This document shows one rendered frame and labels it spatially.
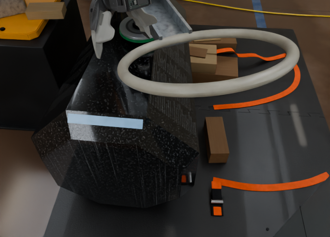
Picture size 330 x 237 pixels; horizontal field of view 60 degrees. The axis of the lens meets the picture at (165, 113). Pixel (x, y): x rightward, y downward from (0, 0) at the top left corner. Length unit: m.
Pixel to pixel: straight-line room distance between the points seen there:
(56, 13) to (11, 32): 0.26
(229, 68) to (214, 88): 1.79
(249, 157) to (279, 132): 0.33
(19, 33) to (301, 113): 1.97
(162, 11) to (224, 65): 1.27
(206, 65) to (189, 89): 1.66
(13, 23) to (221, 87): 1.46
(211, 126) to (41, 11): 1.25
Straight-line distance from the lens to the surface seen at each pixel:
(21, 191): 2.05
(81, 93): 1.26
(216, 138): 1.91
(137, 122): 1.13
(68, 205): 1.88
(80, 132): 1.20
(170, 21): 1.15
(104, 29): 0.59
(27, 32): 1.76
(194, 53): 2.31
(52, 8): 1.81
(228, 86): 0.60
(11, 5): 1.91
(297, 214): 1.50
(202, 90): 0.60
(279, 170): 2.03
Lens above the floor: 1.68
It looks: 50 degrees down
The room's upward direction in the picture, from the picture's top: straight up
